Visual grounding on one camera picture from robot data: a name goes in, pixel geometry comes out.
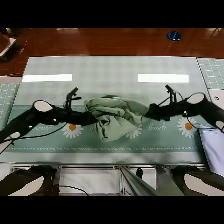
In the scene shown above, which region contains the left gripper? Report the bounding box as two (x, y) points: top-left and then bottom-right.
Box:
(75, 110), (99, 127)

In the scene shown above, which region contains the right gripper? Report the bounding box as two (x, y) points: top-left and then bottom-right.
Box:
(143, 103), (165, 121)

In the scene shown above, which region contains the pale green shirt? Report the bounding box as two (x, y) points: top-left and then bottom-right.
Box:
(83, 95), (148, 143)

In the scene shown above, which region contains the pale blue garment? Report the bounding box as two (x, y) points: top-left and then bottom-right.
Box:
(198, 127), (224, 178)

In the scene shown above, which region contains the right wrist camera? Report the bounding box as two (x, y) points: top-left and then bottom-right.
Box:
(164, 84), (180, 105)

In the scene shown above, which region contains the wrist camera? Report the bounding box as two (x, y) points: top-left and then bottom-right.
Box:
(64, 86), (83, 110)
(164, 84), (180, 105)

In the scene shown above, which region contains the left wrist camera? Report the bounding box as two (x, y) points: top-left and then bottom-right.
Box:
(64, 86), (83, 110)

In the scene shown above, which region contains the black cable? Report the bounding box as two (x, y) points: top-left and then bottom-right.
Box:
(57, 184), (91, 197)
(0, 122), (70, 155)

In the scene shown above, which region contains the silver frame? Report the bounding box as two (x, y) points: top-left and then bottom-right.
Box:
(0, 161), (224, 197)

